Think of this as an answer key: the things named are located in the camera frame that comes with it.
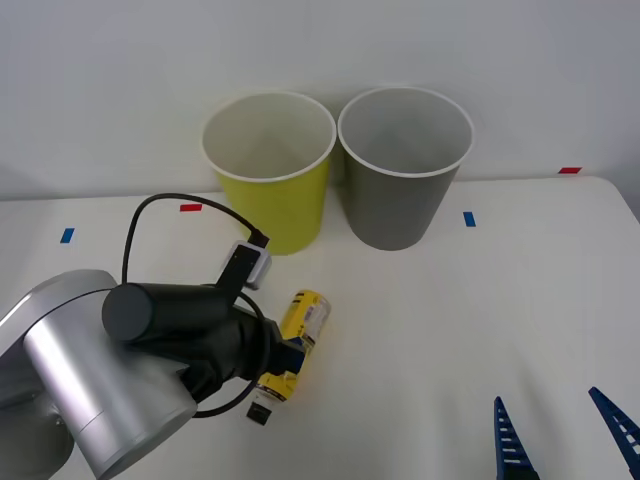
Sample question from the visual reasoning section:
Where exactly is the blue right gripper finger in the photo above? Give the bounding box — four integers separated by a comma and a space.
588, 386, 640, 474
493, 396, 541, 480

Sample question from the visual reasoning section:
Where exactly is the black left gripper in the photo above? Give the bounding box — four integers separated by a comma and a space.
182, 308, 307, 402

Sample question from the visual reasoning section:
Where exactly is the yellow drink can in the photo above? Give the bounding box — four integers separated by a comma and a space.
253, 288, 332, 407

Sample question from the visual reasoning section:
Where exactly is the yellow-green plastic bin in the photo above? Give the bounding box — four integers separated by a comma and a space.
200, 89, 337, 258

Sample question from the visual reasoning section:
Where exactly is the grey plastic bin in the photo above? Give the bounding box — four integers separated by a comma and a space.
336, 86, 475, 252

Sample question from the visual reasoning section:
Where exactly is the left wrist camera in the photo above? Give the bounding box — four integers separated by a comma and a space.
214, 239, 274, 301

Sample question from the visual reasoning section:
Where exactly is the black camera cable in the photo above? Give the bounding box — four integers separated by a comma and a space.
122, 193, 274, 426

